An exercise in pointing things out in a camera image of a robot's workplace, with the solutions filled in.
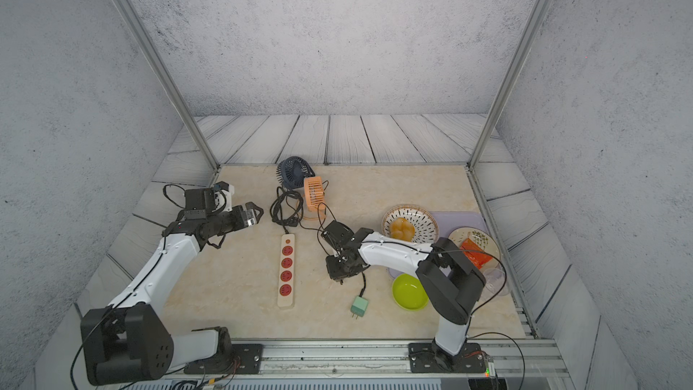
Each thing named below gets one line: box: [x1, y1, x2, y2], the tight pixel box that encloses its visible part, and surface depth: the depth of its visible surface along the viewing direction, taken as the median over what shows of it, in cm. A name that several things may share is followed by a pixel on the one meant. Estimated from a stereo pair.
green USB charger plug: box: [350, 295, 369, 320], surface depth 82 cm
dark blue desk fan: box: [276, 156, 316, 189], surface depth 110 cm
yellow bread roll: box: [389, 216, 416, 242], surface depth 98 cm
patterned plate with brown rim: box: [381, 204, 440, 245], surface depth 102 cm
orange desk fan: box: [304, 176, 325, 212], surface depth 100 cm
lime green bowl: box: [391, 272, 429, 312], surface depth 85 cm
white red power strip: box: [277, 233, 296, 309], surface depth 88 cm
